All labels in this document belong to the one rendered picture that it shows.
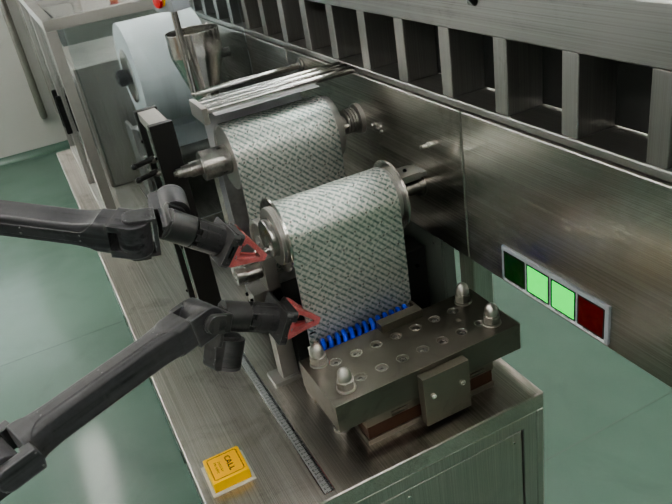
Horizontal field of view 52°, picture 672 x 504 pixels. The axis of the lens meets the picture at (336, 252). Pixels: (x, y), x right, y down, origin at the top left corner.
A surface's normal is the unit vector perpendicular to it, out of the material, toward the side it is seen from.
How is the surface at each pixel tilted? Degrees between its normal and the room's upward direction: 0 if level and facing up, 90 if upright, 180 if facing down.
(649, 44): 90
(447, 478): 90
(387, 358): 0
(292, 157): 92
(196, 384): 0
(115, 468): 0
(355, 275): 90
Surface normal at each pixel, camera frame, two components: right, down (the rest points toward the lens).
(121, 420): -0.15, -0.87
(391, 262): 0.44, 0.38
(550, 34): -0.88, 0.33
